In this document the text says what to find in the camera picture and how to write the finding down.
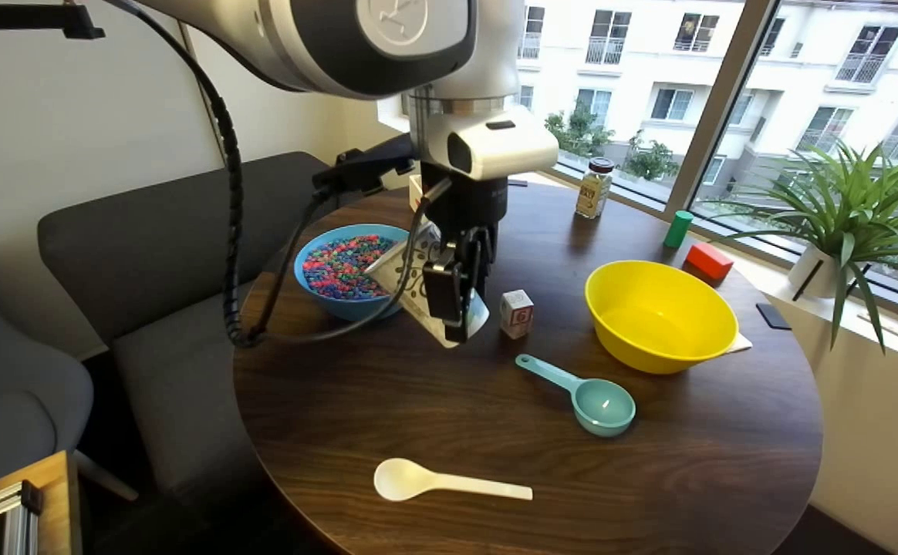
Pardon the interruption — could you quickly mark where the blue plastic bowl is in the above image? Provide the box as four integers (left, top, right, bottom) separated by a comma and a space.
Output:
289, 221, 412, 325

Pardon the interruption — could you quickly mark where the teal measuring scoop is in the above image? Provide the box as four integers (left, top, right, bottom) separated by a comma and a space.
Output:
512, 350, 638, 441

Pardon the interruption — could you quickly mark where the red block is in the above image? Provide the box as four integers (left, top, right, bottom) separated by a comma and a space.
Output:
678, 240, 738, 289

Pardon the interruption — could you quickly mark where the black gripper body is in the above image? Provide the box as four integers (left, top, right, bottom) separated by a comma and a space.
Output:
419, 172, 512, 258

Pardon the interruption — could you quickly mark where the yellow plastic bowl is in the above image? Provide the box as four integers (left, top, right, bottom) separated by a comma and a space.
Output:
582, 255, 742, 378

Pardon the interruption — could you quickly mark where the colourful beads heap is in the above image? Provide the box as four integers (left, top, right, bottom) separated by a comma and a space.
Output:
302, 235, 398, 302

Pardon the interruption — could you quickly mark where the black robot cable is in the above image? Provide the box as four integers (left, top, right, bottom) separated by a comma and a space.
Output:
104, 0, 443, 350

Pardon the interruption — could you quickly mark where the white plastic spoon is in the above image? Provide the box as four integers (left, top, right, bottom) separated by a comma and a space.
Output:
369, 456, 535, 507

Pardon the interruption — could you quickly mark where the white printed cube block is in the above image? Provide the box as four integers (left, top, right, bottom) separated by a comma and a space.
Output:
497, 288, 535, 342

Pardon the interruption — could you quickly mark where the green cylinder block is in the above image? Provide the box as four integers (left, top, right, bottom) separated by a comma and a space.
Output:
660, 210, 698, 255

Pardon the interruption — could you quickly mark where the green spiky plant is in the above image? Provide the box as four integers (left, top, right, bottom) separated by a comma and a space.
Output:
718, 143, 898, 359

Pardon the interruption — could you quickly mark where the white plant pot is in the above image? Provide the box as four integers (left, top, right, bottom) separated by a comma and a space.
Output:
783, 244, 850, 305

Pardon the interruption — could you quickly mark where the glass jar black lid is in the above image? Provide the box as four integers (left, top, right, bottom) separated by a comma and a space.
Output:
575, 157, 618, 226

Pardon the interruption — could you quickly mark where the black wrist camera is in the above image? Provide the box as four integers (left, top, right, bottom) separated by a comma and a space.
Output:
309, 131, 422, 200

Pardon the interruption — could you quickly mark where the white paper sheet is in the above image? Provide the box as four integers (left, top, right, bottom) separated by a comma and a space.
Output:
718, 329, 755, 359

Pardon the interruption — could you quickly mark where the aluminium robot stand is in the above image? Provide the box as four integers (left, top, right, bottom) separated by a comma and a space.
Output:
0, 447, 86, 555

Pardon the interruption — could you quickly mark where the blue grey chair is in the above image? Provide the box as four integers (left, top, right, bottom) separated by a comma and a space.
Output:
0, 272, 96, 487

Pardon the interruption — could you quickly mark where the dark grey sofa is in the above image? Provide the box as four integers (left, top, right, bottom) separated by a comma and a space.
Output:
38, 151, 388, 497

